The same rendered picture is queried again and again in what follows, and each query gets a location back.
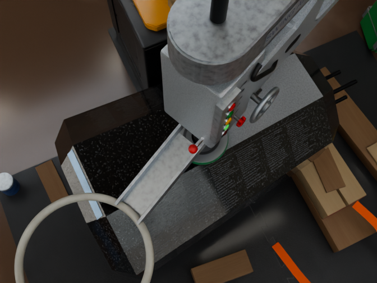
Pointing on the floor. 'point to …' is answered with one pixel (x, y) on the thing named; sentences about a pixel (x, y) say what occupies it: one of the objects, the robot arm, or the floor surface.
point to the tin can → (8, 184)
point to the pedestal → (137, 44)
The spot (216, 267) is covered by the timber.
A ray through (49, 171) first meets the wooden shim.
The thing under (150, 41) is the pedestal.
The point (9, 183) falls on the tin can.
